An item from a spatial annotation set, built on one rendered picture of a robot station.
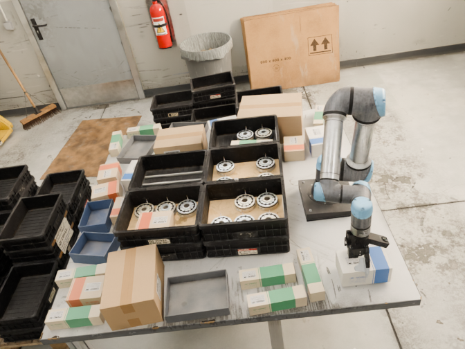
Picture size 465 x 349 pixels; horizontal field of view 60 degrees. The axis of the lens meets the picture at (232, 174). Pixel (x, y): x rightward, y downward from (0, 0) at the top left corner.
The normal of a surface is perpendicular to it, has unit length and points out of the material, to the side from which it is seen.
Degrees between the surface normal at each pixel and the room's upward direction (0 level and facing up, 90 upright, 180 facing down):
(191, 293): 0
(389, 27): 90
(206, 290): 0
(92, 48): 90
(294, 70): 72
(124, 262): 0
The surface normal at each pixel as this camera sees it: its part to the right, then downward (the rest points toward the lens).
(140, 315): 0.12, 0.60
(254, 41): 0.00, 0.45
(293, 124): -0.14, 0.63
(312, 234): -0.14, -0.78
